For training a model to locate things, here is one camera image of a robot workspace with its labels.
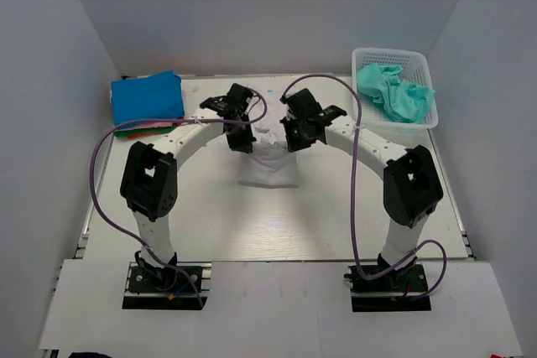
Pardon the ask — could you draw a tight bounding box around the white t shirt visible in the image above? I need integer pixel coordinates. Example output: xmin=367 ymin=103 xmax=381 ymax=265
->
xmin=237 ymin=78 xmax=300 ymax=188

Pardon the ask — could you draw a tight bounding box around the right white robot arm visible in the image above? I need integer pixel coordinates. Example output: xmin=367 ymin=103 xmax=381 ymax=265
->
xmin=280 ymin=89 xmax=443 ymax=290

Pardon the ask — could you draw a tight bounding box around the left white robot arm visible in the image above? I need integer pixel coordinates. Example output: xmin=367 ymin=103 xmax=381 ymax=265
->
xmin=120 ymin=84 xmax=256 ymax=290

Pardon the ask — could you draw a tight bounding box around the blue folded t shirt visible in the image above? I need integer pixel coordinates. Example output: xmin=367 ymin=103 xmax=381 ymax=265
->
xmin=111 ymin=70 xmax=185 ymax=125

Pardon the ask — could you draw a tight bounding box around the white plastic basket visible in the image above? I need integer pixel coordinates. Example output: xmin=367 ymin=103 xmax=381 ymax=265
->
xmin=352 ymin=48 xmax=439 ymax=132

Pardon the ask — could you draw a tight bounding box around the teal t shirt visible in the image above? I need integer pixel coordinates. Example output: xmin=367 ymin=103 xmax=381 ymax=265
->
xmin=356 ymin=63 xmax=435 ymax=123

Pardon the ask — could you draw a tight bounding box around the red folded t shirt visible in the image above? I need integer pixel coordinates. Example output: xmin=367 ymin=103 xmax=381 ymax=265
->
xmin=127 ymin=132 xmax=156 ymax=140

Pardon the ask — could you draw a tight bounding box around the green folded t shirt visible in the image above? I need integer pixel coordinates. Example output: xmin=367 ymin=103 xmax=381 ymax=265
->
xmin=114 ymin=125 xmax=176 ymax=138

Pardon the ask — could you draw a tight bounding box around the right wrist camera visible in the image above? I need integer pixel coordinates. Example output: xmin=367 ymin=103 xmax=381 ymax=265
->
xmin=280 ymin=96 xmax=296 ymax=121

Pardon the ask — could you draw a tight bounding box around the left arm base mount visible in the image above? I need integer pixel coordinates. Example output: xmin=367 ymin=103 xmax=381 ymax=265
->
xmin=122 ymin=262 xmax=211 ymax=311

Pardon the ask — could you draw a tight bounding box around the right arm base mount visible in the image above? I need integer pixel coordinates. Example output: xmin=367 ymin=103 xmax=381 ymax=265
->
xmin=343 ymin=264 xmax=431 ymax=313

